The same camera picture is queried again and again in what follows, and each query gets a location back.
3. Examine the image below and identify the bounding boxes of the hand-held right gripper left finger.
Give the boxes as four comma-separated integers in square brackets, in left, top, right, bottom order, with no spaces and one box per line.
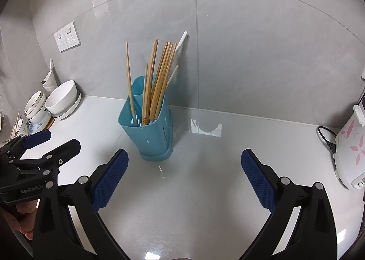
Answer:
[32,148,129,260]

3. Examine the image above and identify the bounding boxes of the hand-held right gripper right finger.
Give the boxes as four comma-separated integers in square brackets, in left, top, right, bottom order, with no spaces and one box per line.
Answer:
[237,148,339,260]

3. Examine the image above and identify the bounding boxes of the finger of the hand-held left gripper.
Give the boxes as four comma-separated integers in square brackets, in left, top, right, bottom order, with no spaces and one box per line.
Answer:
[0,129,52,161]
[13,139,81,176]

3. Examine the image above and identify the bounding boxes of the blue plastic chopstick holder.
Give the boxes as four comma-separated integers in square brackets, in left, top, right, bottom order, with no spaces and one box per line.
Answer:
[118,75,174,161]

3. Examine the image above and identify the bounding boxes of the wooden chopstick blue patterned end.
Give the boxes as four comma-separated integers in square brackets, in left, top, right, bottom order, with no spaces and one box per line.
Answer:
[156,45,178,119]

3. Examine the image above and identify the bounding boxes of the person's left hand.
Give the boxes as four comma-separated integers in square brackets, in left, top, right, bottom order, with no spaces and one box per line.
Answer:
[0,200,39,234]

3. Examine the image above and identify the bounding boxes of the blue patterned bowl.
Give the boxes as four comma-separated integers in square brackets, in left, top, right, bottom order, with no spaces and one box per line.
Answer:
[27,112,52,133]

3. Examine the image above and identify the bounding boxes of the round wooden board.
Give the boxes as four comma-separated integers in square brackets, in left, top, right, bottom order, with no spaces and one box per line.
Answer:
[43,116,56,131]

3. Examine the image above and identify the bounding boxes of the stacked white bowls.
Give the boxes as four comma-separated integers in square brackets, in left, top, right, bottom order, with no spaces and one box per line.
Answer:
[24,90,48,119]

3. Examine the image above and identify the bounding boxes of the white floral rice cooker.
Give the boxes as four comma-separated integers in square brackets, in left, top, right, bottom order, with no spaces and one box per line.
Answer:
[333,100,365,191]

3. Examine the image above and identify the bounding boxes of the white plastic chopstick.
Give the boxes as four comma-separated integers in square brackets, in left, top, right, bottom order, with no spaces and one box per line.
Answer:
[176,31,188,52]
[175,31,186,53]

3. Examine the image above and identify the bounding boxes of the black power cable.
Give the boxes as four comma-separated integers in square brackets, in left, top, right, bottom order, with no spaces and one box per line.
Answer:
[317,126,339,154]

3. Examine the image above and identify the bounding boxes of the white wall socket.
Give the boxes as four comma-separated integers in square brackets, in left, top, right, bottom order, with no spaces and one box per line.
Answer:
[63,21,81,48]
[54,29,69,52]

